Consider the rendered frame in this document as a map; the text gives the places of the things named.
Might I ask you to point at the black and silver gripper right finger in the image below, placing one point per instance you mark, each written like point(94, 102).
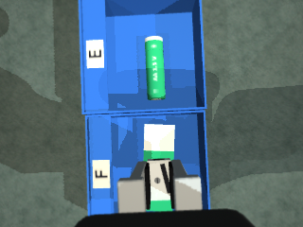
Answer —
point(185, 190)

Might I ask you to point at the blue three-compartment bin rack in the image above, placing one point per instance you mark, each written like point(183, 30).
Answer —
point(116, 102)

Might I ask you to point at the green aa battery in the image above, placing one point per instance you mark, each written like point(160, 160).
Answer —
point(155, 72)

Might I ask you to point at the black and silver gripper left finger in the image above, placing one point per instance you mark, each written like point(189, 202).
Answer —
point(134, 193)

